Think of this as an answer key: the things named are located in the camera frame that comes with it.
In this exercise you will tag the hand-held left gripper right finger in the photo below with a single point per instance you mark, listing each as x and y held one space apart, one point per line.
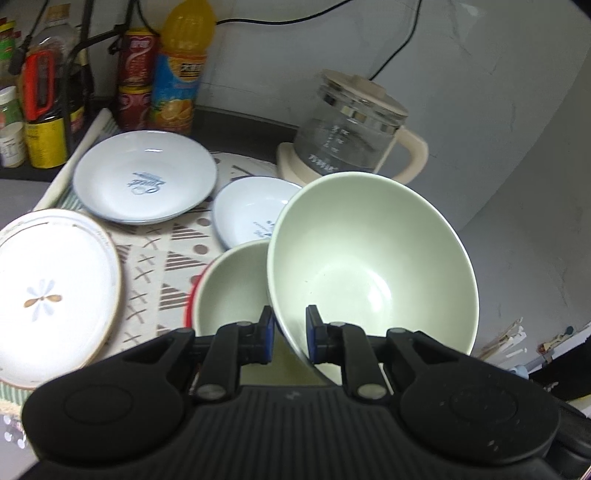
314 338

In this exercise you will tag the bundle of wooden sticks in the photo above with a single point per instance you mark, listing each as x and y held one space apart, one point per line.
501 339

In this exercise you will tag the small white bottle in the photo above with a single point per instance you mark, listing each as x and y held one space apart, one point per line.
11 145

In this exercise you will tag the large pale green bowl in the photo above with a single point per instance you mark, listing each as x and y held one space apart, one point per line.
369 272

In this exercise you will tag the clear plastic bottle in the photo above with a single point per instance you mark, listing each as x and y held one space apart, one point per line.
55 41

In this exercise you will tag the cream kettle base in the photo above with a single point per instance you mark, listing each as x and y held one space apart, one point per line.
295 166

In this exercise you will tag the dark glass bottle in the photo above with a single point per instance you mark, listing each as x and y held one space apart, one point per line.
79 101

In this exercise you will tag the red bowl with green inside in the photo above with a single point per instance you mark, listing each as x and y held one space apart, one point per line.
231 286

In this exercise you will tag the white-capped green jar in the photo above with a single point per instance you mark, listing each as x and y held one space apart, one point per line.
8 108

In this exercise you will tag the patterned beige table cloth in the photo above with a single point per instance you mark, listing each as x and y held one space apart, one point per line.
157 272

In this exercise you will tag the oval white plate flower print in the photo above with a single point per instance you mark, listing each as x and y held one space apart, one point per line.
51 295

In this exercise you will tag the orange juice bottle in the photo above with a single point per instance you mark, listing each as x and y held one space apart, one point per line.
178 78

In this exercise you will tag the small white plate blue print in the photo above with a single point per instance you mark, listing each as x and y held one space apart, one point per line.
251 214

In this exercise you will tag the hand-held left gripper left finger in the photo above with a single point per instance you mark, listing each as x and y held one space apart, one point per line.
265 336

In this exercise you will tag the large white plate blue print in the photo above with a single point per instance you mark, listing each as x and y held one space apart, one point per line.
143 175

